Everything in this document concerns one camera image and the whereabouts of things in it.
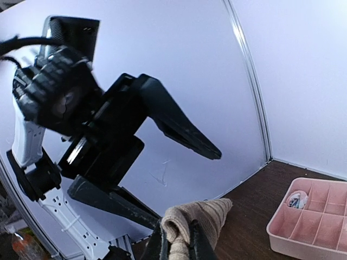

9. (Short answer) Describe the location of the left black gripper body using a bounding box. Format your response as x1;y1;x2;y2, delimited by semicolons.
58;73;145;185

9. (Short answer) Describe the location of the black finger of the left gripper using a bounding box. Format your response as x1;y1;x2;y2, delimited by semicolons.
67;175;160;230
138;74;222;160

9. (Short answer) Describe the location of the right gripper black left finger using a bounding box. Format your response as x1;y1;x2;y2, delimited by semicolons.
140;219;170;260

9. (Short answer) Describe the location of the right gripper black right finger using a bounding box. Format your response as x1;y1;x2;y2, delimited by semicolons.
188;220;217;260

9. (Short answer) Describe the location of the tan brown sock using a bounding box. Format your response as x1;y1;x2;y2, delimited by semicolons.
161;198;233;259

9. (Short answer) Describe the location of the pink patterned sock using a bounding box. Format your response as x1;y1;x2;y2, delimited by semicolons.
286;190;309;209

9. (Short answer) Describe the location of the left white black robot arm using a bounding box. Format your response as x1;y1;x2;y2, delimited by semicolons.
1;16;222;259

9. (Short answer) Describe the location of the pink divided organizer tray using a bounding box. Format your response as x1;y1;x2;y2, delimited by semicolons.
266;178;346;259

